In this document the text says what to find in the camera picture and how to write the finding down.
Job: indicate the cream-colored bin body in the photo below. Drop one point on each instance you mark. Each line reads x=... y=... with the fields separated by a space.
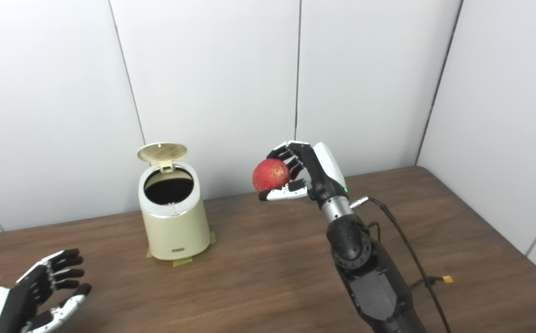
x=175 y=231

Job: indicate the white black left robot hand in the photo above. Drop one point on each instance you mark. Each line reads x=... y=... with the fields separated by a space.
x=22 y=300

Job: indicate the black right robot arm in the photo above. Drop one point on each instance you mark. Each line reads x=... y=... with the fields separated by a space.
x=370 y=277

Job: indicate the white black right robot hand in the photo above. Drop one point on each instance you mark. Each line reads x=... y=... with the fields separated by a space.
x=321 y=173

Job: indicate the cream round bin lid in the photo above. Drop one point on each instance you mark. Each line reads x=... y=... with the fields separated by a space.
x=162 y=151

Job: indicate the red apple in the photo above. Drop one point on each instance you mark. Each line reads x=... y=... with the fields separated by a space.
x=270 y=175

